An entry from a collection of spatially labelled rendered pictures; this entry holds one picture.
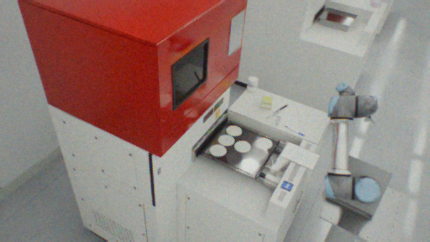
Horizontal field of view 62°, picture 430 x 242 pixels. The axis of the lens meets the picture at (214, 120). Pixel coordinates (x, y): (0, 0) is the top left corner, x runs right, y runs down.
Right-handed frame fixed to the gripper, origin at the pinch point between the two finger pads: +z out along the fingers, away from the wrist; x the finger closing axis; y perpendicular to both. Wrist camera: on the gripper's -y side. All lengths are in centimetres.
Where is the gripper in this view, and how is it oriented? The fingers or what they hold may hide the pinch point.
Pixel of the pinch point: (374, 116)
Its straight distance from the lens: 264.7
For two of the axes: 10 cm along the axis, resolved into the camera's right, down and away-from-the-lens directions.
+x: -2.2, 6.8, -7.0
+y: -6.4, 4.5, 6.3
